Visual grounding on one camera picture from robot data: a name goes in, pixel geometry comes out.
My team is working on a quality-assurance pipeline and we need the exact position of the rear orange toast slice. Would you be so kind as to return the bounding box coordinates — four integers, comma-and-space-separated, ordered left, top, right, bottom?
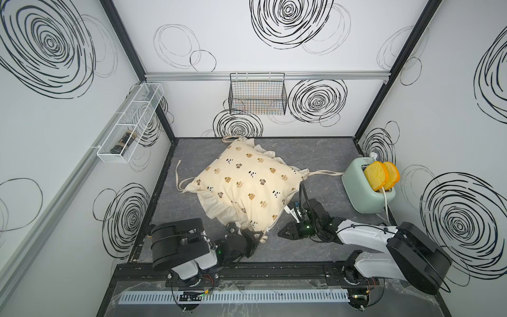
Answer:
384, 162, 401, 191

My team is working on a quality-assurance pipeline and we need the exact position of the white wire wall shelf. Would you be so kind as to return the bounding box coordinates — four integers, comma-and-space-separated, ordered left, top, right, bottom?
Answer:
96, 83, 164, 164

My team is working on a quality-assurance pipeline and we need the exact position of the grey slotted cable duct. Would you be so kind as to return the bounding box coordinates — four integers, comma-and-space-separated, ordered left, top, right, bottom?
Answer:
118, 289, 350, 305

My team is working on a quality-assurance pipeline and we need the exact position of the front yellow toast slice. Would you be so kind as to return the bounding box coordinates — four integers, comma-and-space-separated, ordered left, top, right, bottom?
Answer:
364, 161, 389, 192

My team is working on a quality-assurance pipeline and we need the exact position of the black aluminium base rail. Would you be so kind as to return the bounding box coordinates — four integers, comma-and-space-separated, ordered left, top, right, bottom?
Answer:
110, 260, 381, 288

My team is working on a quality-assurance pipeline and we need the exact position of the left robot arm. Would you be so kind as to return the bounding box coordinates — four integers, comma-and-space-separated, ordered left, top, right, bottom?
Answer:
148, 218, 267, 281

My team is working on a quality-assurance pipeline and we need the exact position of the white toaster power cable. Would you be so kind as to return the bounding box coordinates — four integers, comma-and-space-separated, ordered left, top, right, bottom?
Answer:
369, 152, 393, 225

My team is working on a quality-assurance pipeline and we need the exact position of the mint green toaster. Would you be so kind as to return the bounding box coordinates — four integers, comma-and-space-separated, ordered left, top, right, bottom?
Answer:
341, 157, 396, 214

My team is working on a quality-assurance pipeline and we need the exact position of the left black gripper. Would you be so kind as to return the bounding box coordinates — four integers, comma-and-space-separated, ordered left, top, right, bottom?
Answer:
223, 229, 264, 266

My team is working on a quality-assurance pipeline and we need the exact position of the black wire wall basket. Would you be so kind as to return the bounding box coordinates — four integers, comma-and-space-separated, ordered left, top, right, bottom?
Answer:
228, 72, 288, 116

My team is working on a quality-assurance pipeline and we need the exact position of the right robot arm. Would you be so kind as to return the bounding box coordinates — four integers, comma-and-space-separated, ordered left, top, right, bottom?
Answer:
278, 199, 452, 295

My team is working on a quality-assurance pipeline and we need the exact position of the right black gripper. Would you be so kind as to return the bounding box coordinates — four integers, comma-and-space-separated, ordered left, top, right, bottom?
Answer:
276, 220, 320, 240

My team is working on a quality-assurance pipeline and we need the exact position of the cream animal print pillowcase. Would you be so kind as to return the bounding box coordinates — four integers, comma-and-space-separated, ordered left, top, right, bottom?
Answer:
175, 135, 345, 242

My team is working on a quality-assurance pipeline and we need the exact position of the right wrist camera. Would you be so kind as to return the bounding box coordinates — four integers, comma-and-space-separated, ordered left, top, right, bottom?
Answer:
284, 201, 306, 223

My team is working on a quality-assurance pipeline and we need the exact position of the dark object in shelf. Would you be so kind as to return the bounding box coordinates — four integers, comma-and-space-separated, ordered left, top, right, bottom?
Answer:
110, 131, 137, 155

